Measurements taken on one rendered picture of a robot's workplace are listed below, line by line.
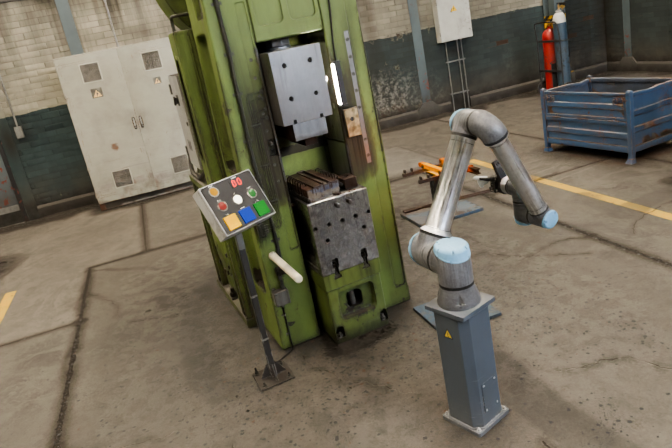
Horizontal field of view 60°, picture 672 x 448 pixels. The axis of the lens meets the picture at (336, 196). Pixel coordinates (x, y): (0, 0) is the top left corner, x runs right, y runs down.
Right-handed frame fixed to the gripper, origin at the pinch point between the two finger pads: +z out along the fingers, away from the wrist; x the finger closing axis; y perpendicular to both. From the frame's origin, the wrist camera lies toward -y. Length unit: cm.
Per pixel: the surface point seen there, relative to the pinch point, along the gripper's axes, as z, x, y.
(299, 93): 49, -78, -57
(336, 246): 43, -77, 32
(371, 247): 45, -55, 40
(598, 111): 219, 265, 44
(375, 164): 68, -35, -2
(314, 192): 48, -82, -1
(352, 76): 67, -40, -58
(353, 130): 64, -47, -27
